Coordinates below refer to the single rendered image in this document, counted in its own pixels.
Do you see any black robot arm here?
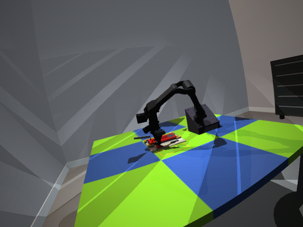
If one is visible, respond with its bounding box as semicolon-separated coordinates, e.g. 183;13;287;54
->
136;80;207;134

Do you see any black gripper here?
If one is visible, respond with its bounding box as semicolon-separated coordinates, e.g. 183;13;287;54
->
149;120;166;144

